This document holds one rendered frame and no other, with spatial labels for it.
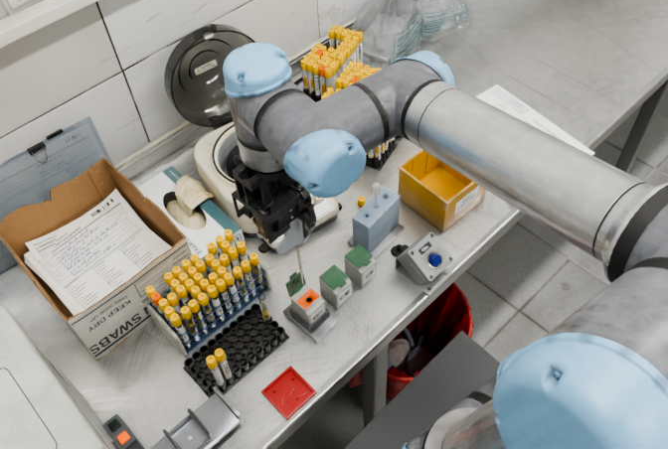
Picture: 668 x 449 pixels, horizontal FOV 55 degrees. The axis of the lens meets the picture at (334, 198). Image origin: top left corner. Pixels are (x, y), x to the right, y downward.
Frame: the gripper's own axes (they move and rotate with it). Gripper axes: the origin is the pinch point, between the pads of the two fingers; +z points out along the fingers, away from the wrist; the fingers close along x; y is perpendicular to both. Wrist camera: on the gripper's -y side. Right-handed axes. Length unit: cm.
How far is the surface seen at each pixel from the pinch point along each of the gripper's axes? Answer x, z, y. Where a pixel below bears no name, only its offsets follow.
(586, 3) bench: -14, 27, -123
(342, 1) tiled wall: -53, 14, -66
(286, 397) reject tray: 7.8, 26.6, 13.0
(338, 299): 2.4, 23.3, -5.6
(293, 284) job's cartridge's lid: -2.6, 16.7, 0.1
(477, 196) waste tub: 6.7, 23.2, -42.6
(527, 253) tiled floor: 0, 114, -102
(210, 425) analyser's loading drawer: 3.5, 22.8, 25.4
